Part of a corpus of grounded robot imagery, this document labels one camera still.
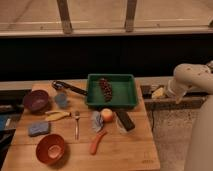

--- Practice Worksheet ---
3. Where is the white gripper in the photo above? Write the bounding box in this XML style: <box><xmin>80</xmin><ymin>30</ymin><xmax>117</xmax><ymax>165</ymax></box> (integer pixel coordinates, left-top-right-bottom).
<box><xmin>151</xmin><ymin>79</ymin><xmax>180</xmax><ymax>99</ymax></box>

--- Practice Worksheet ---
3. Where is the red yellow apple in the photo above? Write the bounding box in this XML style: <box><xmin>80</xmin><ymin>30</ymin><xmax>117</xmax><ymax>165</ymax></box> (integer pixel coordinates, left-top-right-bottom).
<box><xmin>101</xmin><ymin>108</ymin><xmax>114</xmax><ymax>122</ymax></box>

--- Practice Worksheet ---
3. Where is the red bowl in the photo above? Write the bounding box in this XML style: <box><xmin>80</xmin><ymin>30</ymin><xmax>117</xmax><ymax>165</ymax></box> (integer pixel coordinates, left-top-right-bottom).
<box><xmin>36</xmin><ymin>134</ymin><xmax>65</xmax><ymax>165</ymax></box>

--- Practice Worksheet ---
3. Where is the blue sponge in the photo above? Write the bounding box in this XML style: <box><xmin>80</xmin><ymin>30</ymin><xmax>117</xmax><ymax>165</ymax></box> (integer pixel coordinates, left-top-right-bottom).
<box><xmin>28</xmin><ymin>121</ymin><xmax>50</xmax><ymax>137</ymax></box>

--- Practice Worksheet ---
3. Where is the blue grey cloth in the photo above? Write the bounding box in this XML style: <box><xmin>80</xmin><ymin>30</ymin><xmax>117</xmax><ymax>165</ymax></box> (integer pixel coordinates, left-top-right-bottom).
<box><xmin>91</xmin><ymin>111</ymin><xmax>104</xmax><ymax>132</ymax></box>

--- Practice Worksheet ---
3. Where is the black ladle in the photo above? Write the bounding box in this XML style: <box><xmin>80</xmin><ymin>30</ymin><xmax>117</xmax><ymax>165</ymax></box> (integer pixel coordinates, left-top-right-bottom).
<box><xmin>52</xmin><ymin>80</ymin><xmax>88</xmax><ymax>96</ymax></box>

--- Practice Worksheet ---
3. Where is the small blue cup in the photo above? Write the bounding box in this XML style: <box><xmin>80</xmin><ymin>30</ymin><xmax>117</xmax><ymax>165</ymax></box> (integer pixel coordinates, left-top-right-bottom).
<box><xmin>54</xmin><ymin>93</ymin><xmax>68</xmax><ymax>108</ymax></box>

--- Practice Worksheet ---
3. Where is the wooden cutting board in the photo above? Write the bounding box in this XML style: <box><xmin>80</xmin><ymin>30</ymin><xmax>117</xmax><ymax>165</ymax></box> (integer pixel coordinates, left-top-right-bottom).
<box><xmin>1</xmin><ymin>79</ymin><xmax>161</xmax><ymax>171</ymax></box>

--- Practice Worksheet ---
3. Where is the purple bowl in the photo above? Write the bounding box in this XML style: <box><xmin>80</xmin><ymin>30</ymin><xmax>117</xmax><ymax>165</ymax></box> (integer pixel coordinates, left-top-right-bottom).
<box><xmin>23</xmin><ymin>90</ymin><xmax>49</xmax><ymax>112</ymax></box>

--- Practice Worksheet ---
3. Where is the black rectangular block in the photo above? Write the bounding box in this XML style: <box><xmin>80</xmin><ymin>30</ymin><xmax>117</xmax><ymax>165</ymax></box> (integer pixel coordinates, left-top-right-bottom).
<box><xmin>116</xmin><ymin>111</ymin><xmax>135</xmax><ymax>131</ymax></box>

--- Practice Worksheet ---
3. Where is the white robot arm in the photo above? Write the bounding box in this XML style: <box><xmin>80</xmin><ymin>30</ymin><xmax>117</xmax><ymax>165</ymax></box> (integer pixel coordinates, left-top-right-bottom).
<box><xmin>151</xmin><ymin>60</ymin><xmax>213</xmax><ymax>171</ymax></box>

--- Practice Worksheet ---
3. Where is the orange carrot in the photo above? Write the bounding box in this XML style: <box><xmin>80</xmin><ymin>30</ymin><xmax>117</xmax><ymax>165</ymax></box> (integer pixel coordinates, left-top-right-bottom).
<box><xmin>89</xmin><ymin>130</ymin><xmax>107</xmax><ymax>155</ymax></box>

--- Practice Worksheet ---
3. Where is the green plastic tray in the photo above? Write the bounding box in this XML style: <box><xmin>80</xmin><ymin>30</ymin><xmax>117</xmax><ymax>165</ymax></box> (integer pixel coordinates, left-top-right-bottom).
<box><xmin>85</xmin><ymin>74</ymin><xmax>138</xmax><ymax>109</ymax></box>

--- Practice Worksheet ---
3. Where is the yellow banana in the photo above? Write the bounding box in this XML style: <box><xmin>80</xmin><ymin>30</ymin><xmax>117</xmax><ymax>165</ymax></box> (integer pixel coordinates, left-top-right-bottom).
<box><xmin>45</xmin><ymin>111</ymin><xmax>71</xmax><ymax>122</ymax></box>

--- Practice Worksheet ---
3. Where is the metal fork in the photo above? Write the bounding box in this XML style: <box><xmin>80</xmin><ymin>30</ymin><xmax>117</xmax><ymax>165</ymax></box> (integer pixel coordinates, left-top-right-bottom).
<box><xmin>75</xmin><ymin>111</ymin><xmax>80</xmax><ymax>140</ymax></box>

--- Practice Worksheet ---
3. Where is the dark grape bunch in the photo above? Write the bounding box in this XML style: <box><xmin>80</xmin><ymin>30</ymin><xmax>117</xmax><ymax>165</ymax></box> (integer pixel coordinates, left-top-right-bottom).
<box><xmin>99</xmin><ymin>78</ymin><xmax>112</xmax><ymax>102</ymax></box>

